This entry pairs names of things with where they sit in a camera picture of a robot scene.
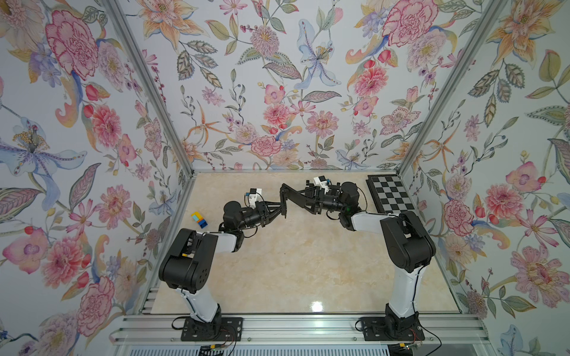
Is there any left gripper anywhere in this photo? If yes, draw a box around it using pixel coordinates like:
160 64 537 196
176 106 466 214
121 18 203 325
234 203 281 232

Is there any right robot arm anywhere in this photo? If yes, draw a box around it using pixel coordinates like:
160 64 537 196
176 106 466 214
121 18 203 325
280 180 436 333

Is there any aluminium front rail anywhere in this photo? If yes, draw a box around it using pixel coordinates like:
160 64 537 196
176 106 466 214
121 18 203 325
110 314 490 347

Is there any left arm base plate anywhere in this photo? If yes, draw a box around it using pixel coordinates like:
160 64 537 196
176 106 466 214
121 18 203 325
180 317 244 343

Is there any black white chessboard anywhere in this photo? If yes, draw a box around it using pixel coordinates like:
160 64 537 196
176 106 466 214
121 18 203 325
366 174 416 214

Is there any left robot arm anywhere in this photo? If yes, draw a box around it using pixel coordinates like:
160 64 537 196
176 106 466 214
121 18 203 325
159 200 286 334

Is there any yellow blue toy block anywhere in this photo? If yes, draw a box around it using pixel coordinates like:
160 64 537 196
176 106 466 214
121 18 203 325
191 212 208 228

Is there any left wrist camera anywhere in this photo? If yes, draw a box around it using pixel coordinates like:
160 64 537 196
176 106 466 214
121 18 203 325
244 188 264 208

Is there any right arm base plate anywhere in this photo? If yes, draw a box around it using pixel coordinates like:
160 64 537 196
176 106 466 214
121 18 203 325
355 315 425 343

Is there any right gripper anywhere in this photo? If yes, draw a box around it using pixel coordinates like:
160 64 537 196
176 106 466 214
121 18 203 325
298 187 348 214

